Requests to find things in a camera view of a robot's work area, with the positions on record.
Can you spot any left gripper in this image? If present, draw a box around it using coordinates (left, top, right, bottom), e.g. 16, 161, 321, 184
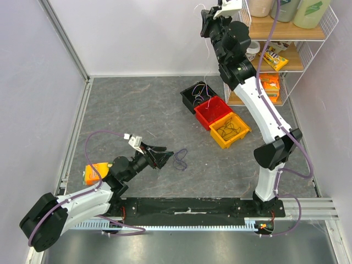
124, 142, 174, 182

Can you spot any purple wire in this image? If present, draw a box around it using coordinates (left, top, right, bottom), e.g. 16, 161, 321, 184
172, 148, 189, 171

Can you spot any black wire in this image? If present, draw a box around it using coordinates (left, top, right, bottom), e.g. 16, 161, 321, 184
217, 118, 243, 140

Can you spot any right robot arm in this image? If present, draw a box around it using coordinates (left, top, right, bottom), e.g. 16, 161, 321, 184
200, 5, 302, 217

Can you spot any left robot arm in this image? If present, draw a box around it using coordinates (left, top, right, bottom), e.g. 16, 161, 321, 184
19, 144, 174, 252

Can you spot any white paper coffee cup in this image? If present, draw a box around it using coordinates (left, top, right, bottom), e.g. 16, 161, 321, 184
245, 41, 261, 61

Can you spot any beige bottle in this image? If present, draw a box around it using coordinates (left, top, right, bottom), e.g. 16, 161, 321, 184
248, 0, 273, 18

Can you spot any brown white snack box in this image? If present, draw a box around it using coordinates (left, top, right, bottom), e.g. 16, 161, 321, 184
268, 41, 292, 54

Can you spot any black plastic bin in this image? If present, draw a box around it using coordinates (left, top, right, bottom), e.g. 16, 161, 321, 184
180, 81, 217, 114

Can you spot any yellow candy bag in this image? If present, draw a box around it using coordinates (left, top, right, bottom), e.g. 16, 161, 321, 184
262, 46, 289, 72

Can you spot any red plastic bin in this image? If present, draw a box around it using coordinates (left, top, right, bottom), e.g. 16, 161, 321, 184
194, 96, 233, 131

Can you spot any grey green bottle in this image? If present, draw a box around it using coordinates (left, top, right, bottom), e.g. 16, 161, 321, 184
277, 0, 300, 23

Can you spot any orange snack packs stack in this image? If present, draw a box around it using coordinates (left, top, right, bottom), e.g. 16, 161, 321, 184
260, 73, 280, 102

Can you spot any yellow plastic bin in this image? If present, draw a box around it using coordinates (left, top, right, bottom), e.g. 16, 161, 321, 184
210, 112, 251, 149

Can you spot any light green bottle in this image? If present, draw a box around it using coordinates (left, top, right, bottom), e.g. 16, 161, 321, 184
293, 0, 331, 29

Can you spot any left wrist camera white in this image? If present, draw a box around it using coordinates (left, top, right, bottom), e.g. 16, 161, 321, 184
123, 133, 144, 154

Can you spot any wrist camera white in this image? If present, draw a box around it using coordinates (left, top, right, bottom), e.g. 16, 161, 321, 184
214, 0, 243, 19
123, 133, 144, 154

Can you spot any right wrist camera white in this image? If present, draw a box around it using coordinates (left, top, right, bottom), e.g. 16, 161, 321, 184
214, 0, 243, 19

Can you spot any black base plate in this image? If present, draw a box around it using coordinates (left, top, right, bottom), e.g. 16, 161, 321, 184
105, 197, 285, 225

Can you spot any white wire shelf rack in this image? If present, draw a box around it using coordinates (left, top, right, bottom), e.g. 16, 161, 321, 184
236, 1, 338, 106

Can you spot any white slotted cable duct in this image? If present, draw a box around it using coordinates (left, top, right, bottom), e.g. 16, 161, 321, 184
71, 218, 274, 234

